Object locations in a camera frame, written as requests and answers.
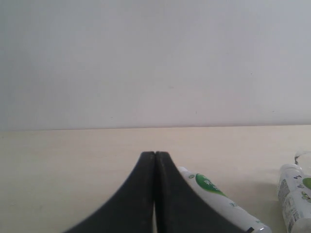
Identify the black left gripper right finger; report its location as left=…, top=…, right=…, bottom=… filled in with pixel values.
left=155, top=151, right=242, bottom=233

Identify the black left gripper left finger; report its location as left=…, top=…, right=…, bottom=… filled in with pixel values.
left=66, top=151, right=156, bottom=233

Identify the clear bottle butterfly label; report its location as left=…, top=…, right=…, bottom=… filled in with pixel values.
left=277, top=164, right=311, bottom=233

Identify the clear bottle red label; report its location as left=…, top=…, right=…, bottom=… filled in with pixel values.
left=294, top=150, right=311, bottom=166

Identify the white bottle green label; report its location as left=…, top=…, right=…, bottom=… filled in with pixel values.
left=177, top=166, right=272, bottom=233

